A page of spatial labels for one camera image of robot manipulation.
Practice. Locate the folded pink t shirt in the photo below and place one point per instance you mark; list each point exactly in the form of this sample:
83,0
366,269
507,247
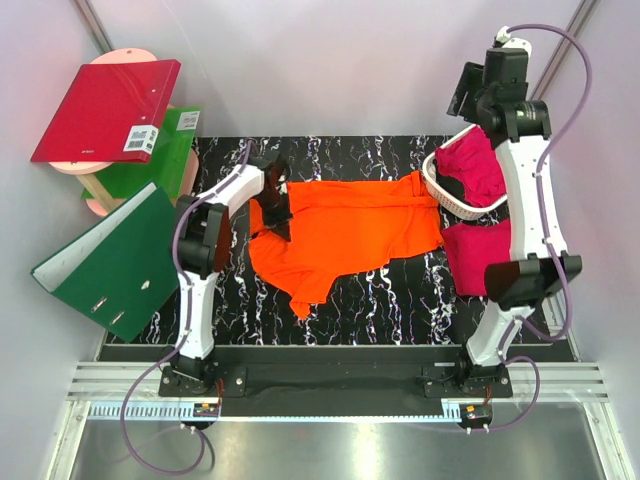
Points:
471,249

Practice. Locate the red ring binder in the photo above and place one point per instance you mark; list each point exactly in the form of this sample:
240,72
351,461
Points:
111,113

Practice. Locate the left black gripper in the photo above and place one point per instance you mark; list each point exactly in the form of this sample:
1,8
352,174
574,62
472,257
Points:
279,223

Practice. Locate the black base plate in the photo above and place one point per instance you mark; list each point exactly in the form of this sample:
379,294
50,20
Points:
237,381

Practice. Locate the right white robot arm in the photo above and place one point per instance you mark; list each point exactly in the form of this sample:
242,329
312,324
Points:
540,264

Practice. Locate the light green folder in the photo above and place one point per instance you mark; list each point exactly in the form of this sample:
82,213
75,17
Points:
173,165

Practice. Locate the black garment in basket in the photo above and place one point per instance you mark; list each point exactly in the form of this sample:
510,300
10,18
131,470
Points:
452,186

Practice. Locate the dark green ring binder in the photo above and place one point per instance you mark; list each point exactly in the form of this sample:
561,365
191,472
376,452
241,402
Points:
119,272

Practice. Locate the pink t shirt in basket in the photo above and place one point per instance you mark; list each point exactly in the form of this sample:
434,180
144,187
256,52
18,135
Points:
472,162

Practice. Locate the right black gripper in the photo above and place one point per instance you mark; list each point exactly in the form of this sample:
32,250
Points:
468,81

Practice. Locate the aluminium rail frame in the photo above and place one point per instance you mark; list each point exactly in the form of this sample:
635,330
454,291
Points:
123,384

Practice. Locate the orange t shirt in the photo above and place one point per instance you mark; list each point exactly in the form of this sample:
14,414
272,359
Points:
342,228

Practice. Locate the pink wooden stool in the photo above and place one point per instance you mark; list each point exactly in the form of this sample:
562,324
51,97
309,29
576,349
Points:
95,194

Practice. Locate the white plastic laundry basket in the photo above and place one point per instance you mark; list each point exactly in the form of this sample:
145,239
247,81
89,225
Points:
454,206

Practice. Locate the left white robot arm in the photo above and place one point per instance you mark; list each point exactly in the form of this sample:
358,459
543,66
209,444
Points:
202,246

